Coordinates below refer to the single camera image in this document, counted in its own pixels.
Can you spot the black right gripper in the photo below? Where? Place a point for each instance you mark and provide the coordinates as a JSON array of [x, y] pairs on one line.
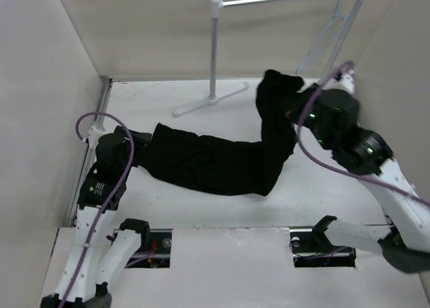
[[297, 101]]

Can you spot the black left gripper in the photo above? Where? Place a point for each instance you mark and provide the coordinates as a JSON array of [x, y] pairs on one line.
[[142, 144]]

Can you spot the light blue clothes hanger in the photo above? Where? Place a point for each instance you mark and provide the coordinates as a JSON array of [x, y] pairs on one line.
[[329, 33]]

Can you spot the black trousers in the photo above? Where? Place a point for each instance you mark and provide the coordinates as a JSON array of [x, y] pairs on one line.
[[230, 168]]

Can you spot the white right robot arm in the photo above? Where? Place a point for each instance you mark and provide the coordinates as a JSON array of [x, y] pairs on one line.
[[402, 235]]

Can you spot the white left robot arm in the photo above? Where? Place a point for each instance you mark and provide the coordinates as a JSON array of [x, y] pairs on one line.
[[97, 257]]

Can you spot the white metal clothes rack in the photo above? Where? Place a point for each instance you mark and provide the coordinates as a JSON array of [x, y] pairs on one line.
[[247, 36]]

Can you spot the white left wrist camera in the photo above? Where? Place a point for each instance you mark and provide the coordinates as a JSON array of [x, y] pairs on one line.
[[93, 136]]

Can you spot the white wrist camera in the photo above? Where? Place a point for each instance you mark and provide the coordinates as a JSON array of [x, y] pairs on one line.
[[346, 82], [93, 136]]

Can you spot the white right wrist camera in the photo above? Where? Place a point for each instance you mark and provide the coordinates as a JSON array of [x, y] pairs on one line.
[[346, 82]]

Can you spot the left aluminium table rail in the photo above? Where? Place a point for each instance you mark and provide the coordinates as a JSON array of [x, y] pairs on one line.
[[96, 119]]

